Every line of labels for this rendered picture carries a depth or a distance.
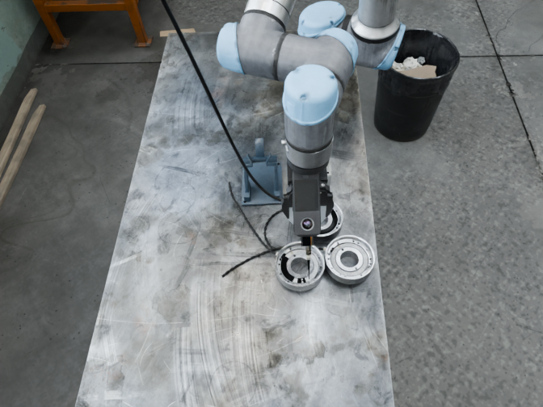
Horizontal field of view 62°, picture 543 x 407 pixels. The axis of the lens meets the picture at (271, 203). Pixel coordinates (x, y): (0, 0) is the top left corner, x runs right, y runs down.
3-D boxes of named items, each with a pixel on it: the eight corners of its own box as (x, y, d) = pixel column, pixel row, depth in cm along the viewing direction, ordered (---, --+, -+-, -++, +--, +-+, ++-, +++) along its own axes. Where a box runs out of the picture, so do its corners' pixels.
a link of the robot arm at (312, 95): (347, 64, 63) (330, 105, 58) (341, 119, 72) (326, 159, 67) (294, 53, 64) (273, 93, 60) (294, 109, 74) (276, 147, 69)
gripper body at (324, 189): (325, 172, 87) (328, 129, 77) (329, 210, 82) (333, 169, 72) (285, 174, 87) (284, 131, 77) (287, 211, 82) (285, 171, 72)
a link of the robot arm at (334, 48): (296, 15, 72) (272, 58, 67) (364, 28, 70) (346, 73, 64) (296, 56, 79) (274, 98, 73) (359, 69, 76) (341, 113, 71)
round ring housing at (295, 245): (332, 265, 99) (334, 257, 96) (307, 303, 94) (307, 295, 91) (292, 241, 103) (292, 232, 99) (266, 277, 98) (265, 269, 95)
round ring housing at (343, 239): (380, 257, 100) (383, 248, 96) (359, 295, 95) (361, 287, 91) (337, 236, 103) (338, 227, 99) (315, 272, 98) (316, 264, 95)
